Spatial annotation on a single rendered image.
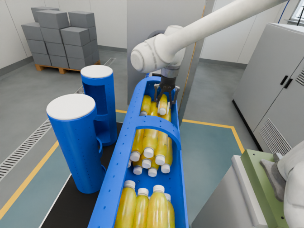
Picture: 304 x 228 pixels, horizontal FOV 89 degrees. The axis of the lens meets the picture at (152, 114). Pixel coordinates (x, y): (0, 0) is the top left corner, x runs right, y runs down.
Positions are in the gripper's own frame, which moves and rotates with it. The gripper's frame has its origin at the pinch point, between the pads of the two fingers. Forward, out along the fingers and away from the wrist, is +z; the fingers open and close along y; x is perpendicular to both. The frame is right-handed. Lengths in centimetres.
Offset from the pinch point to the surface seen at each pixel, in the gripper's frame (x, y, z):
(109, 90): -53, 48, 25
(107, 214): 59, 14, -9
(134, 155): 34.2, 11.2, 0.7
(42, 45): -251, 250, 58
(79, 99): -11, 55, 9
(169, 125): 24.6, -1.9, -9.0
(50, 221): 34, 76, 97
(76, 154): 10, 54, 40
